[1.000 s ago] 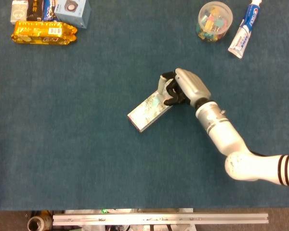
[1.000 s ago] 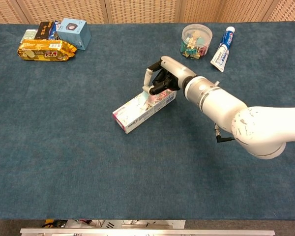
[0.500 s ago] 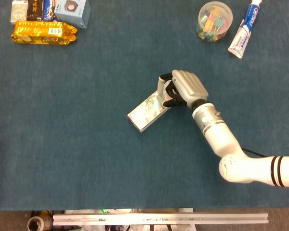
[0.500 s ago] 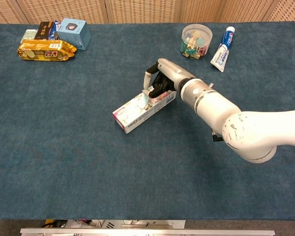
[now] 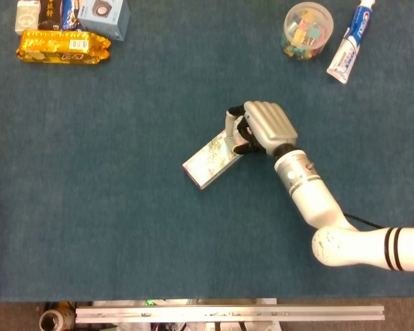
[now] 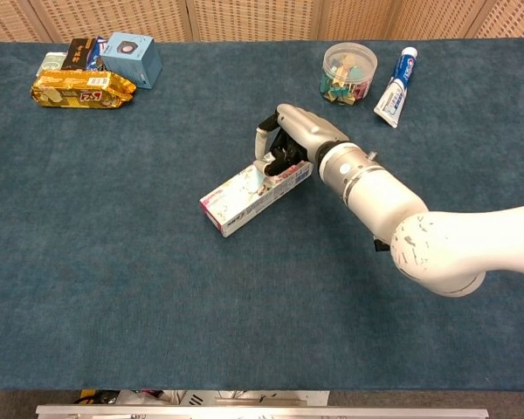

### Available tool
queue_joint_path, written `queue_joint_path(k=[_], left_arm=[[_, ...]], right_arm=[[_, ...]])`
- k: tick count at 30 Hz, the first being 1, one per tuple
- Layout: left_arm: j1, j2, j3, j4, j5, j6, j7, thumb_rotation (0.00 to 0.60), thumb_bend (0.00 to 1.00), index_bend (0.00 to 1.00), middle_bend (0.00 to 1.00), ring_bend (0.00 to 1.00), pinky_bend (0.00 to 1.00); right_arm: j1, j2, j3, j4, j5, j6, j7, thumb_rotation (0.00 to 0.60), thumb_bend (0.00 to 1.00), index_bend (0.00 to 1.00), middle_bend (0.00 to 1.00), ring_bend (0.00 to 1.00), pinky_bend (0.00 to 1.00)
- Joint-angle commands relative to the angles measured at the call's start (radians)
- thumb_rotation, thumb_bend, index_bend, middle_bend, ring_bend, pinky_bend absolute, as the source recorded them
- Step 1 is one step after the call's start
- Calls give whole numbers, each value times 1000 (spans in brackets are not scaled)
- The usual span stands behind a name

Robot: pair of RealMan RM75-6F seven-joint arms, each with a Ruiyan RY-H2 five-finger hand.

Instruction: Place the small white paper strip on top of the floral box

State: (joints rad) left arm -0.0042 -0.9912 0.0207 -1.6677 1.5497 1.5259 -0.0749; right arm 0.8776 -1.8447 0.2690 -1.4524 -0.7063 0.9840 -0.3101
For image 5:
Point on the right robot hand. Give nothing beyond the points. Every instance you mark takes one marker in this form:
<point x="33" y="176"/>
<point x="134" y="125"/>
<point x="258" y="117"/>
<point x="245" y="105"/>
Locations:
<point x="270" y="124"/>

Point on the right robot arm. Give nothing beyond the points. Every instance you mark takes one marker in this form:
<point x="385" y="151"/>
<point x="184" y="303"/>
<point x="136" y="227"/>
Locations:
<point x="314" y="200"/>

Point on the long floral white box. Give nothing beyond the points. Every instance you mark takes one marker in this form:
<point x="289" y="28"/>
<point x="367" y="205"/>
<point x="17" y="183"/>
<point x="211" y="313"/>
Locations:
<point x="208" y="163"/>

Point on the white blue toothpaste tube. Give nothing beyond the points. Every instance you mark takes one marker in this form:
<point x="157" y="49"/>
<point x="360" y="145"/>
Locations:
<point x="348" y="51"/>

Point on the light blue cardboard box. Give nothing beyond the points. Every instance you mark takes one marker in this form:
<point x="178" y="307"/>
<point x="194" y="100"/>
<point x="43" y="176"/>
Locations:
<point x="105" y="17"/>

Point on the black snack packet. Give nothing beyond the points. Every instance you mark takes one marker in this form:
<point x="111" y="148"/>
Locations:
<point x="50" y="15"/>

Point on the small green white packet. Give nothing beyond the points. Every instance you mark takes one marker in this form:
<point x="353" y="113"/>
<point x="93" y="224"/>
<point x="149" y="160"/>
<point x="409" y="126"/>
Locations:
<point x="27" y="19"/>

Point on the clear jar of binder clips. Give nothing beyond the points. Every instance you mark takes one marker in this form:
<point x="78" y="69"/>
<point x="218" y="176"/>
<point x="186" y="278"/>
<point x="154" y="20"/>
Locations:
<point x="307" y="32"/>

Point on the blue felt table cover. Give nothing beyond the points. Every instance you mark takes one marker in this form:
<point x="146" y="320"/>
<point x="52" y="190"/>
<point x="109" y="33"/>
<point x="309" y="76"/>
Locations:
<point x="107" y="207"/>

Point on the gold snack package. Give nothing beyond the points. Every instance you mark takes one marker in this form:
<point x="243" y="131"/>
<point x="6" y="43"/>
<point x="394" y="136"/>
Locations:
<point x="62" y="48"/>

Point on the blue cookie packet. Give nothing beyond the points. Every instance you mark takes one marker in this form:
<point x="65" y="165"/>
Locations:
<point x="70" y="15"/>

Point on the brown tape roll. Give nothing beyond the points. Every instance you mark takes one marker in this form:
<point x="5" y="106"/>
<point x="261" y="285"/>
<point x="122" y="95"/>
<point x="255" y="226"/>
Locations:
<point x="53" y="320"/>

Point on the aluminium profile rail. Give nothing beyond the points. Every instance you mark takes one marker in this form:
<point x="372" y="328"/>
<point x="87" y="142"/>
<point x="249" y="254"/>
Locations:
<point x="227" y="313"/>

